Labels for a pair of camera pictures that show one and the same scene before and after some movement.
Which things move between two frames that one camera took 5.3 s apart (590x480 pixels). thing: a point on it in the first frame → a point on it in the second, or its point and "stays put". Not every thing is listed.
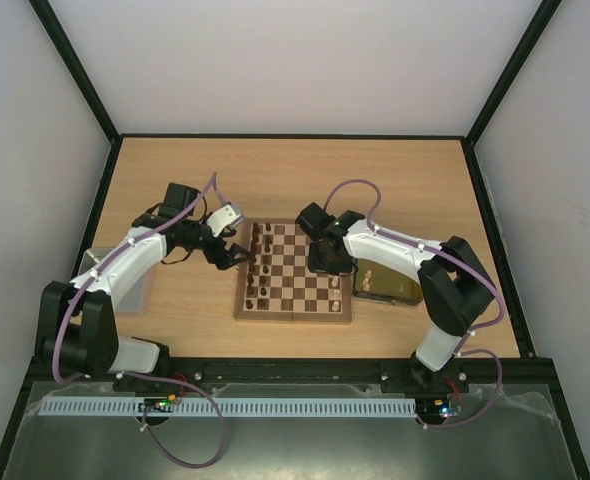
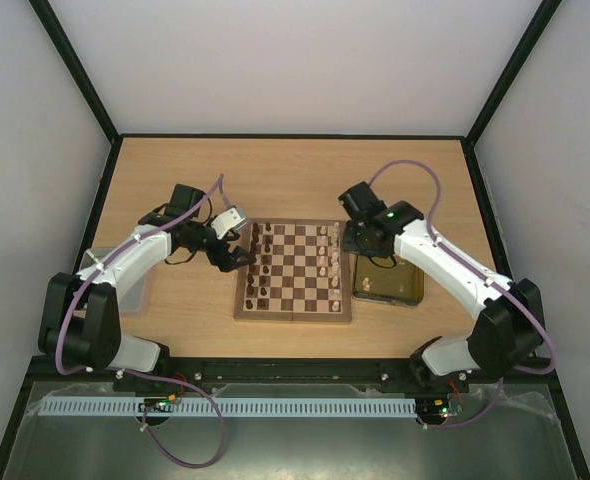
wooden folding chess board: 279,285 stays put
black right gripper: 328,265 → 352,244
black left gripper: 224,262 stays put
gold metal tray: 384,284 stays put
